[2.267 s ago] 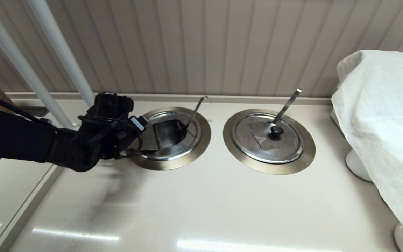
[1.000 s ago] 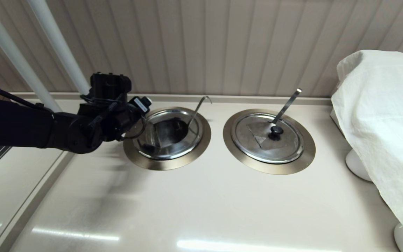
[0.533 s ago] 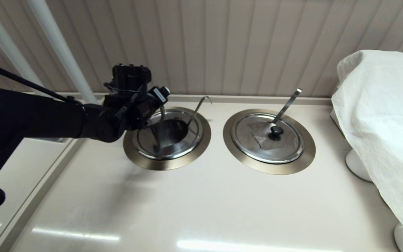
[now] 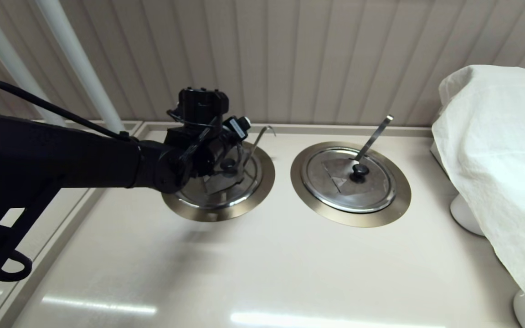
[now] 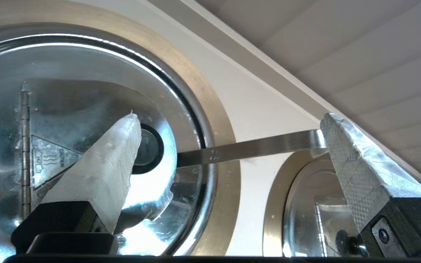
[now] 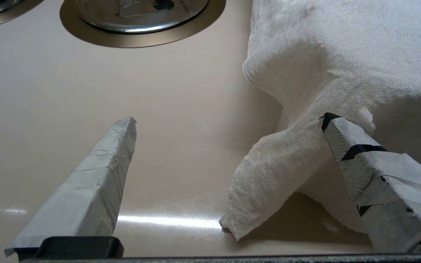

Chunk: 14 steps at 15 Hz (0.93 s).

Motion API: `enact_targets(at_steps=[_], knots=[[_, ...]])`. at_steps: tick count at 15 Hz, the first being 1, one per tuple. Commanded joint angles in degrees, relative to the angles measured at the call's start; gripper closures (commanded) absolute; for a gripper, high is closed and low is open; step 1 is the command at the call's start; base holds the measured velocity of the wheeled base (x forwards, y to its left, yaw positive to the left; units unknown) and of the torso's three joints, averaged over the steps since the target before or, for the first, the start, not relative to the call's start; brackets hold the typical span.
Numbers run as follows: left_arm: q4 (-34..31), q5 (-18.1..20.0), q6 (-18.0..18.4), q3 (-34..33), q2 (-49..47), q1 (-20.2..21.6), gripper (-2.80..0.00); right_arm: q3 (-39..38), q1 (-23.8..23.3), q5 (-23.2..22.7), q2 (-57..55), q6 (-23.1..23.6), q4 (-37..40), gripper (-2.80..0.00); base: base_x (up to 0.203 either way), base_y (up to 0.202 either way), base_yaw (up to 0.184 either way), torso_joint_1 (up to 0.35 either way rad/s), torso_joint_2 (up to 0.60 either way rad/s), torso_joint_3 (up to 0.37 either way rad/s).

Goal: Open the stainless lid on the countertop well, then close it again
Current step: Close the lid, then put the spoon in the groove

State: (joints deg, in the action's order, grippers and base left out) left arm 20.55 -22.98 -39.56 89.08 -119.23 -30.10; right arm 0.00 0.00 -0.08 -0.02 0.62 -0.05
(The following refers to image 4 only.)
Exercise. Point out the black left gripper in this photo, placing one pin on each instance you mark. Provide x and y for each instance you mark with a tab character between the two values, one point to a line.
210	157

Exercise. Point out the hinged steel lid black knob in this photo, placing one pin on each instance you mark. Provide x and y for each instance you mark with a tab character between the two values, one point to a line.
226	187
372	190

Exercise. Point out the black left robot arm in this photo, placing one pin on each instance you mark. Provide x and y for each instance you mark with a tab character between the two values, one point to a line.
62	150

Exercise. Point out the grey white support pole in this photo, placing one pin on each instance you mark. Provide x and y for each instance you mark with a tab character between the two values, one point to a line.
78	59
12	59

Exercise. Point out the white woven cloth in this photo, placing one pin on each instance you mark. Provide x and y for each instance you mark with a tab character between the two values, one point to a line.
495	159

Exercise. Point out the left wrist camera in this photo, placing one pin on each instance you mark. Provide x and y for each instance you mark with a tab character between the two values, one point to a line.
237	127

